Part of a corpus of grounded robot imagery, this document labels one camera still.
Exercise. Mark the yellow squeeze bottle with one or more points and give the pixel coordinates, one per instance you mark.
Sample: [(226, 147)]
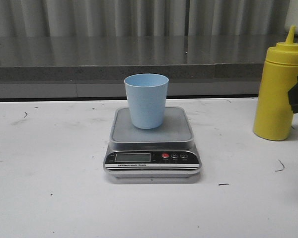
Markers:
[(274, 116)]

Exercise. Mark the light blue plastic cup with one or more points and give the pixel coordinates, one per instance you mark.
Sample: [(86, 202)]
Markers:
[(146, 94)]

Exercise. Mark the silver digital kitchen scale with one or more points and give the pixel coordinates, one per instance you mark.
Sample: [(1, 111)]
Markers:
[(166, 154)]

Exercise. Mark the grey steel counter shelf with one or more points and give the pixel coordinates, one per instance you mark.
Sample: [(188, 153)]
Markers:
[(68, 68)]

